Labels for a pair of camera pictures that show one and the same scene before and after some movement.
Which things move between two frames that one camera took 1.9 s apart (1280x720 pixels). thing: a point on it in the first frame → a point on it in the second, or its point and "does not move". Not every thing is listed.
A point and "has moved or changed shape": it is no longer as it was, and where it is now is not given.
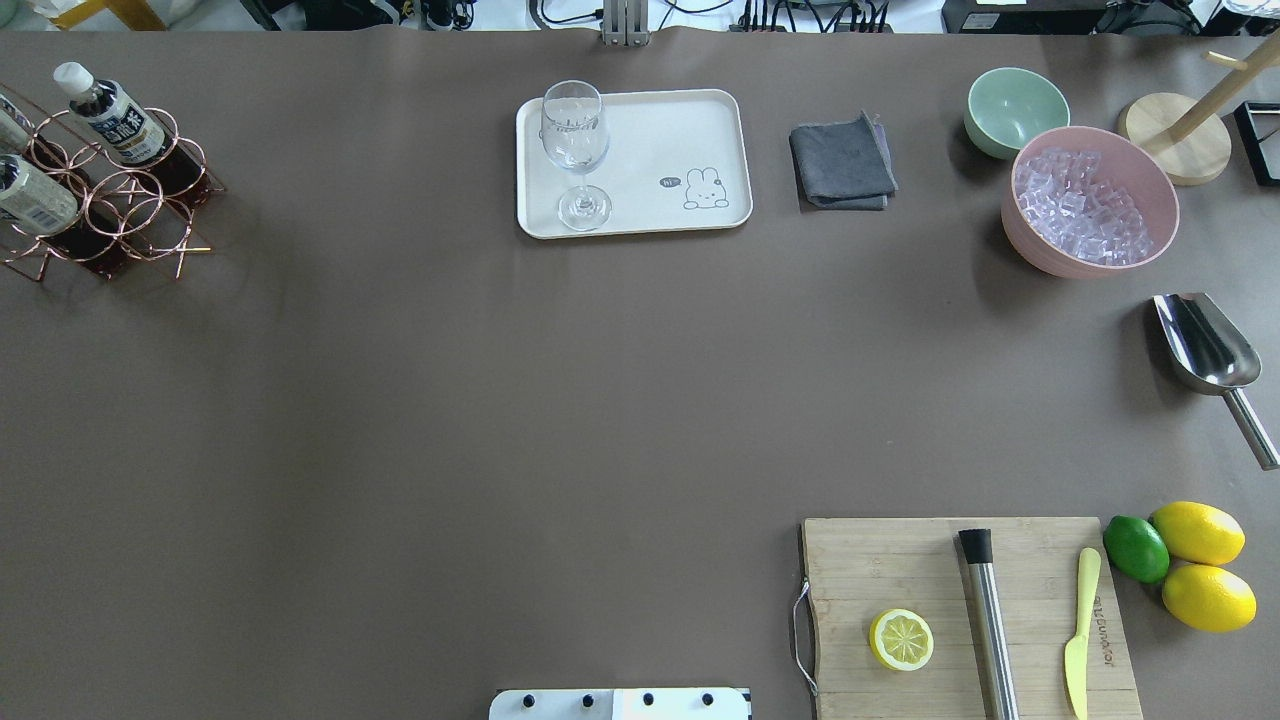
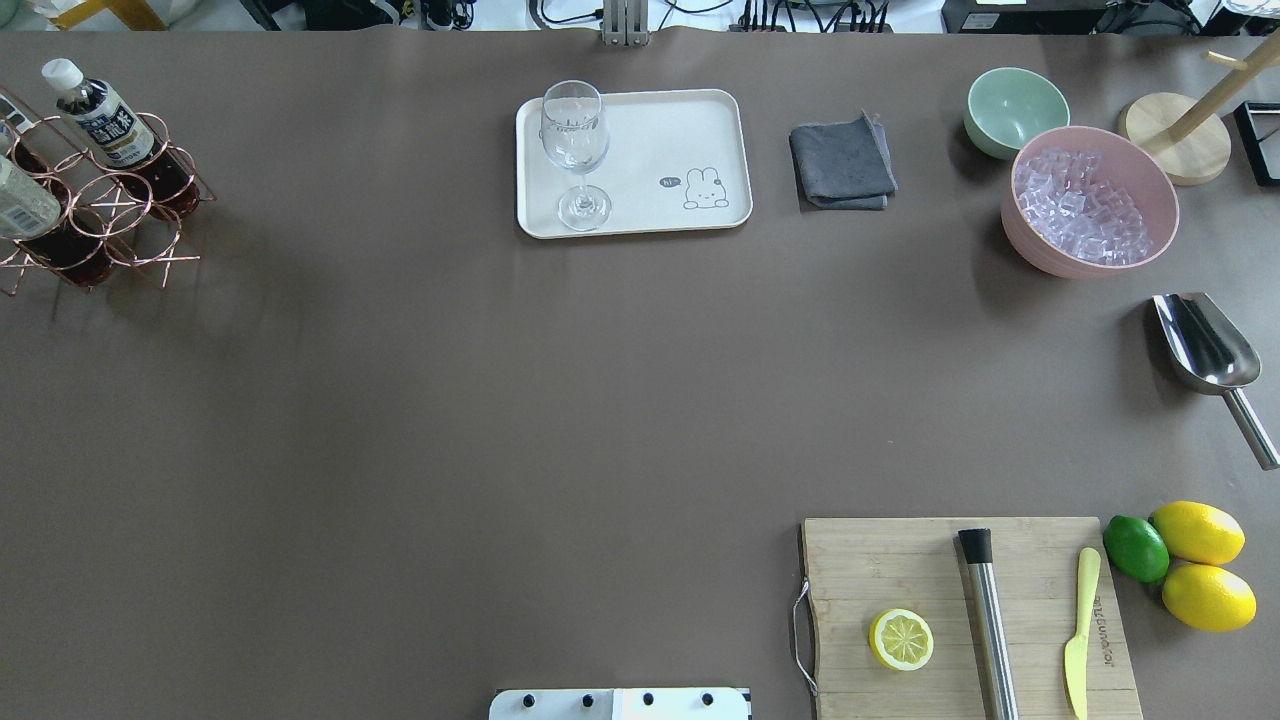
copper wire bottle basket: (123, 212) has moved or changed shape
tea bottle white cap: (127, 131) has moved or changed shape
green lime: (1136, 548) does not move
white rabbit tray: (675, 161) does not move
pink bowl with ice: (1087, 202) does not move
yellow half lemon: (901, 639) does not move
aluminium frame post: (626, 23) does not move
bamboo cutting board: (860, 568) does not move
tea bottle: (30, 199) → (75, 245)
